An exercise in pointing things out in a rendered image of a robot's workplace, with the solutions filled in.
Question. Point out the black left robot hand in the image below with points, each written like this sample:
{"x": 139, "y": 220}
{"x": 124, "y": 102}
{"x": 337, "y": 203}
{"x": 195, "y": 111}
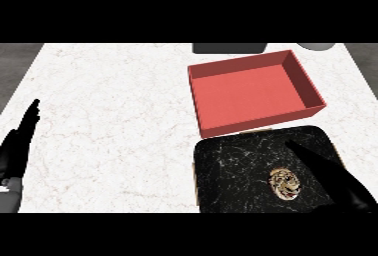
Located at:
{"x": 19, "y": 143}

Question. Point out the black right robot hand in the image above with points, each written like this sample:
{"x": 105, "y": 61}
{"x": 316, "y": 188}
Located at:
{"x": 340, "y": 180}

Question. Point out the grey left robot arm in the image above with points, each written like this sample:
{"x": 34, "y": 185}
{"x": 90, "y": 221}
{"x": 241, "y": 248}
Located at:
{"x": 9, "y": 196}

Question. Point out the brown frosted cupcake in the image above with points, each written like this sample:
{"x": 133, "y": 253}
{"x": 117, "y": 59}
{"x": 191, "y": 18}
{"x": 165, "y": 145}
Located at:
{"x": 285, "y": 184}

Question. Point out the black marble tray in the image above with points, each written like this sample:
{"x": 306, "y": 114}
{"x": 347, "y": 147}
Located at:
{"x": 245, "y": 173}

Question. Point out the red cardboard box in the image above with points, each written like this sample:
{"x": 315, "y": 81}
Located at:
{"x": 251, "y": 93}

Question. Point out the grey round container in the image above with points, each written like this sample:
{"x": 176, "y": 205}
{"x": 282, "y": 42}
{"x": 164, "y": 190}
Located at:
{"x": 317, "y": 46}

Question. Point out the dark grey rectangular appliance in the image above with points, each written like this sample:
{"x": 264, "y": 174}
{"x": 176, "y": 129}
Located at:
{"x": 229, "y": 48}

